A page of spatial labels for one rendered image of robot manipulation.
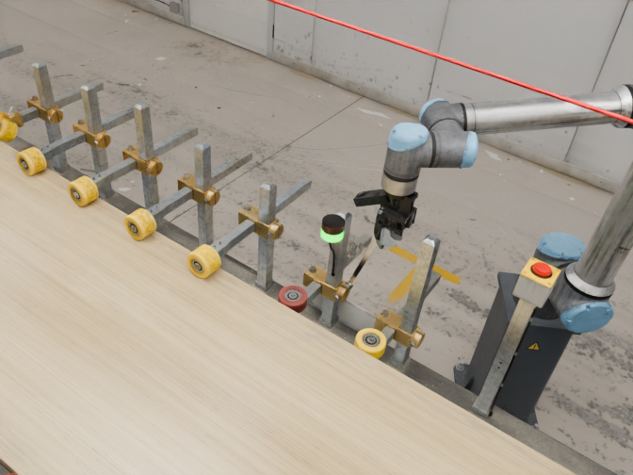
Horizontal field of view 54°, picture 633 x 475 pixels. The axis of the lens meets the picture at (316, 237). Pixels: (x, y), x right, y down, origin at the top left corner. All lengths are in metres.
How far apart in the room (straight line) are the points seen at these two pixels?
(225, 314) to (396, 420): 0.52
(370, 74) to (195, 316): 3.26
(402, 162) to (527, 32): 2.65
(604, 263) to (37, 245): 1.63
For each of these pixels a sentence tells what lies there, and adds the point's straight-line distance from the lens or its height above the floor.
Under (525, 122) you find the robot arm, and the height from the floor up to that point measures 1.36.
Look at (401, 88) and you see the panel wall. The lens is 4.54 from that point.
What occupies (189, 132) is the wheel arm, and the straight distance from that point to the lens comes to 2.26.
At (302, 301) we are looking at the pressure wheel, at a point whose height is 0.91.
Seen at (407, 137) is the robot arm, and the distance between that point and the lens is 1.48.
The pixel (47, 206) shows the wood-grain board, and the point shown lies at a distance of 2.07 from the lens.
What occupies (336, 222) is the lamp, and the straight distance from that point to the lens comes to 1.59.
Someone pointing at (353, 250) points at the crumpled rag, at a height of 0.87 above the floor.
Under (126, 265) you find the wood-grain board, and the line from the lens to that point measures 1.81.
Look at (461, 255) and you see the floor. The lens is 3.36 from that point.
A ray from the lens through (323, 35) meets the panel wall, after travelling 4.77.
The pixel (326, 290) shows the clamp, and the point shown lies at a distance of 1.79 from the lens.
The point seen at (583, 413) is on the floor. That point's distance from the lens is 2.89.
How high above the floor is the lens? 2.11
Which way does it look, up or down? 40 degrees down
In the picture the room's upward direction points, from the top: 6 degrees clockwise
